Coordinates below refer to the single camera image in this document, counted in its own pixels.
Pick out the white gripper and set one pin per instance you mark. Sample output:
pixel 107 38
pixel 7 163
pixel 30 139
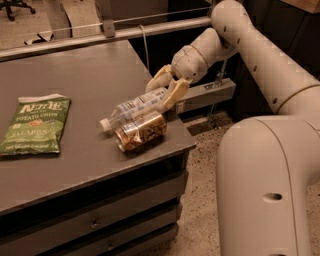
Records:
pixel 186 65

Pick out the blue label plastic bottle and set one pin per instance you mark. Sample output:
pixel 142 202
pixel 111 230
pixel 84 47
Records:
pixel 128 111

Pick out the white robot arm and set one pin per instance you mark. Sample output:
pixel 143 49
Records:
pixel 265 163

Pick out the orange drink can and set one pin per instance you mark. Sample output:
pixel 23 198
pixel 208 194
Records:
pixel 140 131

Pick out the grey drawer cabinet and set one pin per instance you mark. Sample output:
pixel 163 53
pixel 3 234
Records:
pixel 116 207

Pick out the dark cabinet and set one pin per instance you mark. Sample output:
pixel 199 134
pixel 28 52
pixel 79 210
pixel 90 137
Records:
pixel 294 31

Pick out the green potato chips bag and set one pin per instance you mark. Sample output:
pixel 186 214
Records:
pixel 37 126

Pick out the black office chair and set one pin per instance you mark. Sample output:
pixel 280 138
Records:
pixel 9 4

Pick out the grey metal rail frame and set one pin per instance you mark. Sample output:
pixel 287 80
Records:
pixel 100 33

